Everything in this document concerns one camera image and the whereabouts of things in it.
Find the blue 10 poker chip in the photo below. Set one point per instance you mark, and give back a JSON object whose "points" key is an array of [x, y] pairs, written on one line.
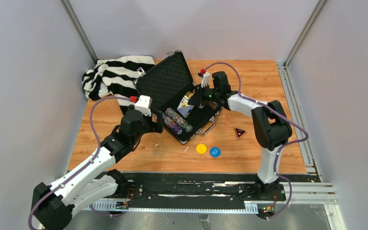
{"points": [[215, 152]]}

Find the blue yellow card deck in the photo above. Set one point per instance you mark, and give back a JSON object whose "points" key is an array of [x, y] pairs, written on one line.
{"points": [[184, 109]]}

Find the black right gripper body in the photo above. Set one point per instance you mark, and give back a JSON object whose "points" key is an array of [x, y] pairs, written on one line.
{"points": [[210, 94]]}

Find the purple chip row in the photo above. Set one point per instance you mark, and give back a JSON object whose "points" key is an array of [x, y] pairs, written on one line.
{"points": [[171, 124]]}

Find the black triangular heart token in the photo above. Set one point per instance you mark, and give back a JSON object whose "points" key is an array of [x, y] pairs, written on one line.
{"points": [[239, 132]]}

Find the yellow round dealer button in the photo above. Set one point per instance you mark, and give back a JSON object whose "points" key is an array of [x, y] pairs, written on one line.
{"points": [[201, 148]]}

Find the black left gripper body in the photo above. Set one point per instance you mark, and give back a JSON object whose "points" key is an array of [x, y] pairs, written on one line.
{"points": [[148, 125]]}

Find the clear round plastic disc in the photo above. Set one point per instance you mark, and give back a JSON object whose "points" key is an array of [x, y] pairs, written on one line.
{"points": [[160, 149]]}

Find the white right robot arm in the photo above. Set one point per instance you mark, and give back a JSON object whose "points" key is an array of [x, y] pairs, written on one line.
{"points": [[271, 128]]}

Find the multicolour chip row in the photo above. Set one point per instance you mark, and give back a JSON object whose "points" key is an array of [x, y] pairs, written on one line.
{"points": [[176, 117]]}

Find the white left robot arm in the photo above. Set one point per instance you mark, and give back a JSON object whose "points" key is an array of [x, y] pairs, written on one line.
{"points": [[55, 205]]}

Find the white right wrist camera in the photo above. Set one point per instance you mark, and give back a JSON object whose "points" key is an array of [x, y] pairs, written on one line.
{"points": [[205, 78]]}

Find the blue-green poker chip stack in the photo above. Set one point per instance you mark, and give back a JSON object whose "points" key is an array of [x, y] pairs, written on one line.
{"points": [[188, 128]]}

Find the black poker set case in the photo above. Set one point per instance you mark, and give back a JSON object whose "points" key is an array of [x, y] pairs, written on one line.
{"points": [[170, 85]]}

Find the black white striped cloth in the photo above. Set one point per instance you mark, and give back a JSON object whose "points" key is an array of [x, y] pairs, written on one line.
{"points": [[114, 77]]}

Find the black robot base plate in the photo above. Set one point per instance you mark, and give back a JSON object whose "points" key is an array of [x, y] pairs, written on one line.
{"points": [[196, 190]]}

